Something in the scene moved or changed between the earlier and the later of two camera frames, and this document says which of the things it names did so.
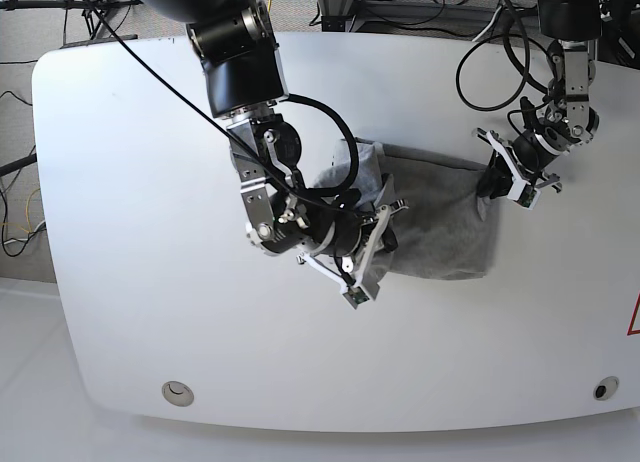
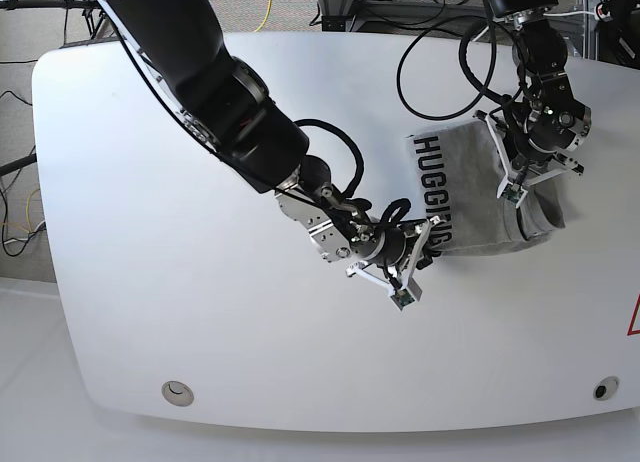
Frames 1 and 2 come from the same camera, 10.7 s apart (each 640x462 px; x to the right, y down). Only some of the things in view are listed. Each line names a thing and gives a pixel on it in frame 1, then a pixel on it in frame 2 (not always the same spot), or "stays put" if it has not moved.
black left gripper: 337,236 → 389,246
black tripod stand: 10,2 stays put
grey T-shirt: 448,231 → 457,177
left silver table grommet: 178,393 stays put
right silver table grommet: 605,388 stays put
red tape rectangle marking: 631,331 stays put
